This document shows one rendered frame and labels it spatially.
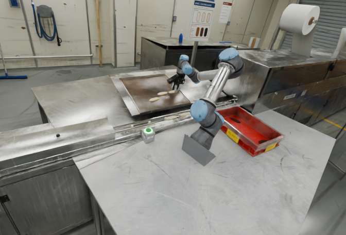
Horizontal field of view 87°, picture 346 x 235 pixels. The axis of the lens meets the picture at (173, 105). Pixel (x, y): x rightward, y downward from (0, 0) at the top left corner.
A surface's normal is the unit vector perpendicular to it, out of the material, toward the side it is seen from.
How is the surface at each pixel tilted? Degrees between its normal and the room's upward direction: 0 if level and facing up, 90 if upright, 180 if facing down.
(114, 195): 0
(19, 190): 90
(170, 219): 0
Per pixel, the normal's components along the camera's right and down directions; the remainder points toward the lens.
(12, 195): 0.54, 0.47
